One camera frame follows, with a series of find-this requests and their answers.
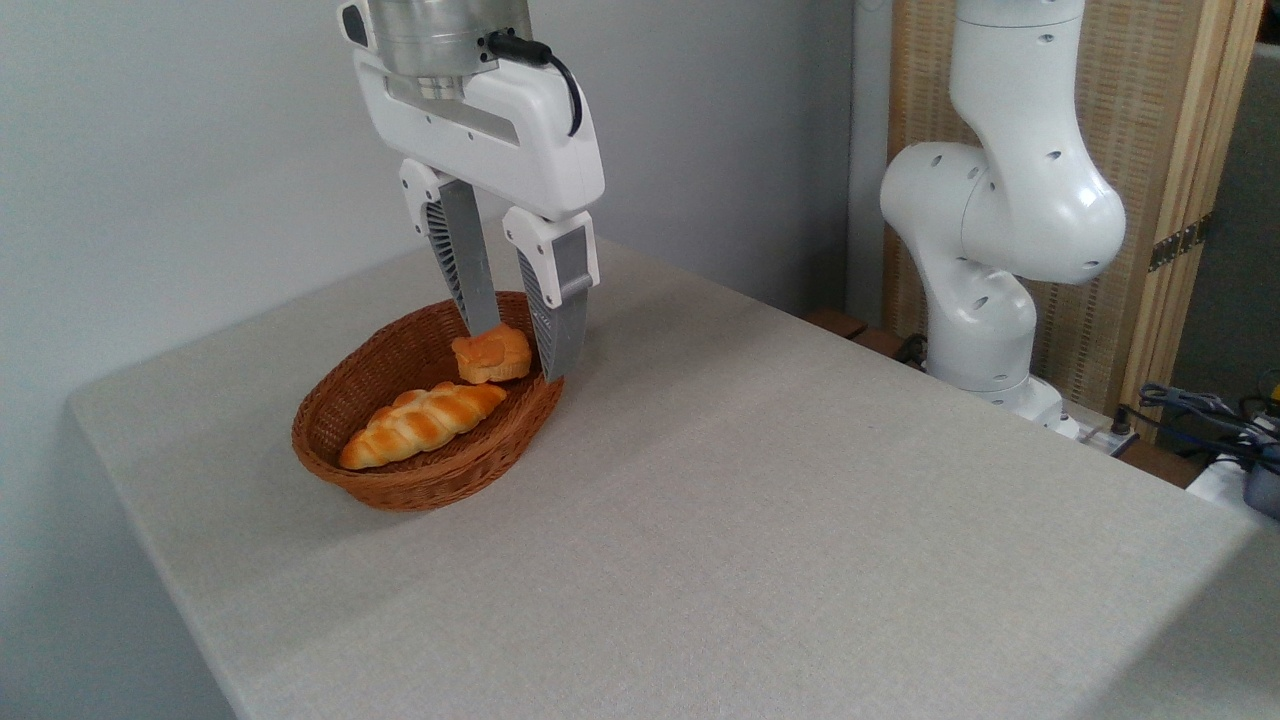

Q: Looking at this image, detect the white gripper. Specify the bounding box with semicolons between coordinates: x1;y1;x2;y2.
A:
352;48;606;383

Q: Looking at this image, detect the round knotted bread roll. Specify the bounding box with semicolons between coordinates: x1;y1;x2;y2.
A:
450;323;533;385

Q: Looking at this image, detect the long braided bread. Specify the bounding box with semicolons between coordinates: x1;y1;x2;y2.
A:
339;380;509;471

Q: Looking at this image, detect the brown wicker basket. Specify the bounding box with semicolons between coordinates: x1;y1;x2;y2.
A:
291;291;566;513

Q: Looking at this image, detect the brown wooden ledge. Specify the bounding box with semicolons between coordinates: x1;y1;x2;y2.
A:
805;308;931;366

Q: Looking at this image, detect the white power strip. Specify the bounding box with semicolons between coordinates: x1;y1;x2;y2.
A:
1072;418;1141;458

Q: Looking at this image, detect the brass screen hinge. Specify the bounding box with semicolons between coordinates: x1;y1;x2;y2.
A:
1148;215;1213;273

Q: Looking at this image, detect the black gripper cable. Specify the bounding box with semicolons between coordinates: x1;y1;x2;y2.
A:
487;30;584;138

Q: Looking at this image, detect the dark cable bundle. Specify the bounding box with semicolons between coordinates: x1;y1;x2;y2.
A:
1120;370;1280;471

